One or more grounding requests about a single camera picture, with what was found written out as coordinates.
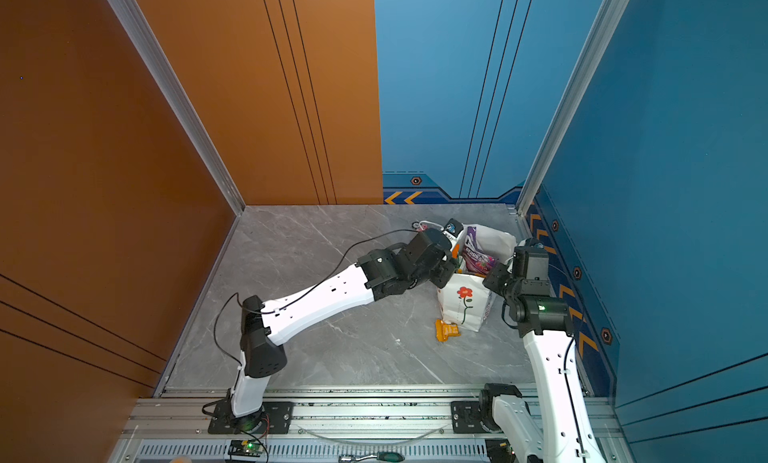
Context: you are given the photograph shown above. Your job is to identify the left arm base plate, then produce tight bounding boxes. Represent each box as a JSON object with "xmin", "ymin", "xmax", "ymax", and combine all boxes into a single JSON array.
[{"xmin": 202, "ymin": 399, "xmax": 294, "ymax": 436}]

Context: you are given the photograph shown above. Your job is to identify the purple Fox's candy bag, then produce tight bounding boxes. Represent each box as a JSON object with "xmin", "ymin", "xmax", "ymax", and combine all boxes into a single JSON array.
[{"xmin": 462, "ymin": 225, "xmax": 497, "ymax": 276}]

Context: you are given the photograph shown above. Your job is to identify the right aluminium corner post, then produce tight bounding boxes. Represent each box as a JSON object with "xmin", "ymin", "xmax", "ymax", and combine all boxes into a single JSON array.
[{"xmin": 515, "ymin": 0, "xmax": 630, "ymax": 217}]

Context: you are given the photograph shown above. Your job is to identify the left aluminium corner post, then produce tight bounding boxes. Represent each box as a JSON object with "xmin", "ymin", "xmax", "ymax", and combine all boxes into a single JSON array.
[{"xmin": 106, "ymin": 0, "xmax": 246, "ymax": 216}]

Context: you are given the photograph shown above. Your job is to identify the white paper bag with flower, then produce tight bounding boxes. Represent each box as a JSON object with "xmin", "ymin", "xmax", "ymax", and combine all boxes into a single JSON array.
[{"xmin": 419, "ymin": 220, "xmax": 518, "ymax": 332}]

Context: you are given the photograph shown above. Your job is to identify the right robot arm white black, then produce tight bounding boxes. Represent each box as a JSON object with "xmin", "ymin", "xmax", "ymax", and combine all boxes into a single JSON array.
[{"xmin": 481, "ymin": 265, "xmax": 605, "ymax": 462}]

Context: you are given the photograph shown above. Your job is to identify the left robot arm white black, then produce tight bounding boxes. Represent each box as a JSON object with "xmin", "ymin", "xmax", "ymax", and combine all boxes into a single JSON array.
[{"xmin": 203, "ymin": 220, "xmax": 463, "ymax": 434}]

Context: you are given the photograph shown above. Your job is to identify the green circuit board left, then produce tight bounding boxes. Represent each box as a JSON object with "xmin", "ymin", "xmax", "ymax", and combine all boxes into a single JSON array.
[{"xmin": 226, "ymin": 439, "xmax": 269, "ymax": 462}]

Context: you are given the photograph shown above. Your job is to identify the green handled screwdriver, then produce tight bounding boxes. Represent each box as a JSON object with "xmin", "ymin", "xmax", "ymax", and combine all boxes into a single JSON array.
[{"xmin": 337, "ymin": 451, "xmax": 405, "ymax": 463}]

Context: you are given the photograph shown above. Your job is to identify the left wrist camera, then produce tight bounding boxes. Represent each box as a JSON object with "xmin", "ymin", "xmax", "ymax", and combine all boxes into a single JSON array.
[{"xmin": 442, "ymin": 218, "xmax": 466, "ymax": 245}]

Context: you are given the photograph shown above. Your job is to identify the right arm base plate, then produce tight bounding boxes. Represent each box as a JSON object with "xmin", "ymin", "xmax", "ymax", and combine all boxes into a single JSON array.
[{"xmin": 450, "ymin": 401, "xmax": 498, "ymax": 434}]

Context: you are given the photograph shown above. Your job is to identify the aluminium front rail frame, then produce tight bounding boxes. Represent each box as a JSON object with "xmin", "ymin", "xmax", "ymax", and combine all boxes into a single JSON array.
[{"xmin": 107, "ymin": 384, "xmax": 636, "ymax": 463}]

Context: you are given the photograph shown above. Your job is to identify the aluminium corner post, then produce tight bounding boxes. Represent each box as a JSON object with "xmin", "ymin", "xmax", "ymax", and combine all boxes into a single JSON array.
[
  {"xmin": 106, "ymin": 0, "xmax": 246, "ymax": 216},
  {"xmin": 515, "ymin": 0, "xmax": 630, "ymax": 217}
]

